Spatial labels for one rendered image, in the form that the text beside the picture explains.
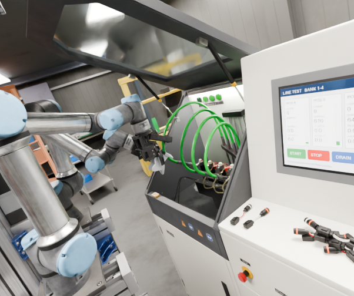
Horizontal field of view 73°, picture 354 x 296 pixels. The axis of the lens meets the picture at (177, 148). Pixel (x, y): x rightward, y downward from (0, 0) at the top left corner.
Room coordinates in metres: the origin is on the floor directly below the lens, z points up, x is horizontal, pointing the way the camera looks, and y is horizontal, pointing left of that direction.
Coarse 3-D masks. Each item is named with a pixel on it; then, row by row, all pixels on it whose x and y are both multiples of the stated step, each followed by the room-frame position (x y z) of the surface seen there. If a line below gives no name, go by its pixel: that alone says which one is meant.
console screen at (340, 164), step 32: (352, 64) 0.64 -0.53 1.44; (288, 96) 0.79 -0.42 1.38; (320, 96) 0.70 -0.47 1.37; (352, 96) 0.63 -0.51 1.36; (288, 128) 0.79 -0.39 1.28; (320, 128) 0.69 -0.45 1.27; (352, 128) 0.62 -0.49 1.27; (288, 160) 0.78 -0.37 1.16; (320, 160) 0.68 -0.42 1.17; (352, 160) 0.61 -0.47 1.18
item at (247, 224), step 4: (264, 208) 0.79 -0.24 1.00; (268, 208) 0.78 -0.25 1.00; (264, 212) 0.77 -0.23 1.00; (268, 212) 0.77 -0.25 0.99; (260, 216) 0.77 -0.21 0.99; (248, 220) 0.75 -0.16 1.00; (252, 220) 0.75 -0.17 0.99; (244, 224) 0.74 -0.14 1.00; (248, 224) 0.73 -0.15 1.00; (252, 224) 0.74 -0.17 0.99; (248, 228) 0.73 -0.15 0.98
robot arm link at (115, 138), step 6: (108, 132) 1.16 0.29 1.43; (114, 132) 1.17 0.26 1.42; (120, 132) 1.18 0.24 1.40; (108, 138) 1.16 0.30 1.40; (114, 138) 1.16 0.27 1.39; (120, 138) 1.16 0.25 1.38; (126, 138) 1.16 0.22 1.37; (108, 144) 1.17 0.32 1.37; (114, 144) 1.17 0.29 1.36; (120, 144) 1.17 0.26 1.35
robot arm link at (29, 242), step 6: (30, 234) 0.69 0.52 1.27; (36, 234) 0.66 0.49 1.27; (24, 240) 0.66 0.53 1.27; (30, 240) 0.65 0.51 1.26; (36, 240) 0.65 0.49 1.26; (24, 246) 0.66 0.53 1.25; (30, 246) 0.65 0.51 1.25; (36, 246) 0.64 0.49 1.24; (30, 252) 0.65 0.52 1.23; (36, 252) 0.63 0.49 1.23; (30, 258) 0.66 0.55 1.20; (36, 258) 0.63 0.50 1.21; (36, 264) 0.65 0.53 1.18; (42, 270) 0.65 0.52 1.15; (48, 270) 0.65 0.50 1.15
